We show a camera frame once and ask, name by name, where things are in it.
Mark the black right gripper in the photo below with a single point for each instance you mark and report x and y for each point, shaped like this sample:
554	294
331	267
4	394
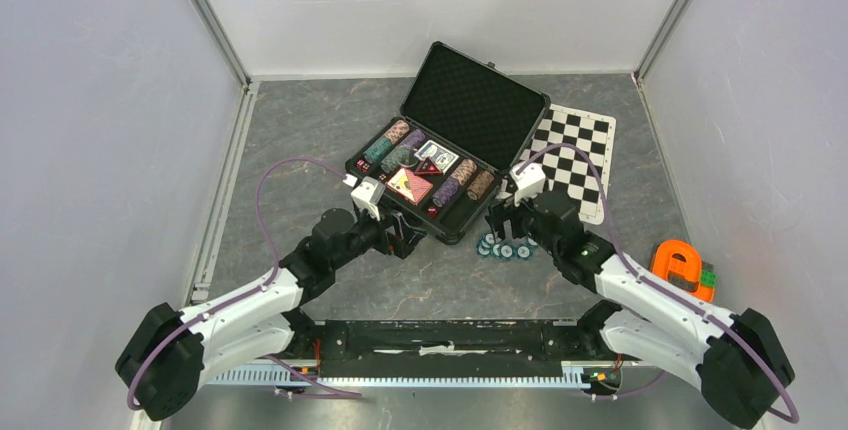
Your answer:
501	212

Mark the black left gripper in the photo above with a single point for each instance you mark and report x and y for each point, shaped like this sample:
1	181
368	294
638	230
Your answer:
402	240

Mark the green yellow blue chip stack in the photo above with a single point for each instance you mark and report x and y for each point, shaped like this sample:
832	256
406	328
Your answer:
389	163

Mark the brown poker chip stack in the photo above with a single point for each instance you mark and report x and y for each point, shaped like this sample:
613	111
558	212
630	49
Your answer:
479	185

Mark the teal poker chip stack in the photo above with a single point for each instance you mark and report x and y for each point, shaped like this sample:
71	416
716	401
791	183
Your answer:
376	151

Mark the orange blue poker chip stack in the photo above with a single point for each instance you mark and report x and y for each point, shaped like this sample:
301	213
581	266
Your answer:
464	171

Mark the purple poker chip stack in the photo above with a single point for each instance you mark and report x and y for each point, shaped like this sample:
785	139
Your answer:
413	140

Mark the pink poker chip stack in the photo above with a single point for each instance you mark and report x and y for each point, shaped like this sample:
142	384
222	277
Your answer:
398	130

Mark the black poker case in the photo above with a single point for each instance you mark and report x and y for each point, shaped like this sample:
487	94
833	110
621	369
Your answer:
478	113

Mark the black red all-in triangle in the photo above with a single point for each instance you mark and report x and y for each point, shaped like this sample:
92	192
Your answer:
427	167

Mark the clear dealer button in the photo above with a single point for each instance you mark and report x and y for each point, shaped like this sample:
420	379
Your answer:
408	159

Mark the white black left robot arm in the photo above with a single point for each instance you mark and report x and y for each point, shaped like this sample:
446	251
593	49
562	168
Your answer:
174	352

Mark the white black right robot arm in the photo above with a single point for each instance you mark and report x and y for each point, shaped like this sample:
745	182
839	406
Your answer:
734	359

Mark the green 50 chip lower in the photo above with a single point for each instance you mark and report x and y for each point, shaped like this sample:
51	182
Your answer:
523	252

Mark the red playing card deck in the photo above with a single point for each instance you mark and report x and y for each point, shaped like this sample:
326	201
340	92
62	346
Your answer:
411	187

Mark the black white chessboard mat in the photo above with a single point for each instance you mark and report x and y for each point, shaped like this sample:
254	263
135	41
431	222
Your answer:
582	170

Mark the blue playing card deck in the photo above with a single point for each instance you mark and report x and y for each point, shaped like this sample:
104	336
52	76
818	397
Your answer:
441	156

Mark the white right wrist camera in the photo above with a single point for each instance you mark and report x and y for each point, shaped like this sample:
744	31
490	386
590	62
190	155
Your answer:
527	180

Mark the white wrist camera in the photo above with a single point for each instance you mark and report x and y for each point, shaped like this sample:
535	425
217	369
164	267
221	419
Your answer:
527	180
366	194

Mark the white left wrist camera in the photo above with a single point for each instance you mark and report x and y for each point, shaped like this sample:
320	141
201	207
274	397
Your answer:
366	194

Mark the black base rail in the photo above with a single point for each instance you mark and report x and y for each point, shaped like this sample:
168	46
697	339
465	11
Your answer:
446	349

